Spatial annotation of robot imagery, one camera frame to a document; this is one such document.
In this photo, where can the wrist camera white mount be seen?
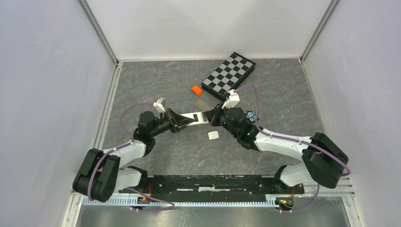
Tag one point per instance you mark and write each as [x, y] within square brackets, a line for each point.
[232, 100]
[159, 105]

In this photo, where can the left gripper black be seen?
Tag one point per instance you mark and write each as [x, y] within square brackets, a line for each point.
[177, 122]

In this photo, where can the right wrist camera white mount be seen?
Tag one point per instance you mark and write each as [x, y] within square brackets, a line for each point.
[232, 100]

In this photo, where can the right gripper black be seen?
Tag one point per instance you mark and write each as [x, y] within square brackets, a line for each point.
[219, 109]

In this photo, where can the blue black owl toy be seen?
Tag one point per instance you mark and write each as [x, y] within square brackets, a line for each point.
[252, 115]

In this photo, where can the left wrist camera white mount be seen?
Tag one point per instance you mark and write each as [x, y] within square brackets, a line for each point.
[159, 105]

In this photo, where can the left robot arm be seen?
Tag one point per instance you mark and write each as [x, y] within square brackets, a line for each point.
[103, 172]

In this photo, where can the white battery cover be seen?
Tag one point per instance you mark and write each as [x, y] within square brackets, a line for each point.
[213, 135]

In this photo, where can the orange tape roll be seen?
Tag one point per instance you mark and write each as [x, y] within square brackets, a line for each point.
[196, 90]

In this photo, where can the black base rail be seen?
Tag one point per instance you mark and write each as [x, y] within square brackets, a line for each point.
[211, 188]

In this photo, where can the folded black chessboard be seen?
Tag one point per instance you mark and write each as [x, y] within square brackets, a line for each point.
[228, 75]

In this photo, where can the white beige remote control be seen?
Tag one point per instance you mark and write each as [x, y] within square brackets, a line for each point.
[203, 105]

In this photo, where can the red white remote control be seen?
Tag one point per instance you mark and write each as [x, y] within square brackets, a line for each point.
[198, 118]

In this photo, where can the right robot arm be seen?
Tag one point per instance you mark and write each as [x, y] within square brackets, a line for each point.
[322, 161]

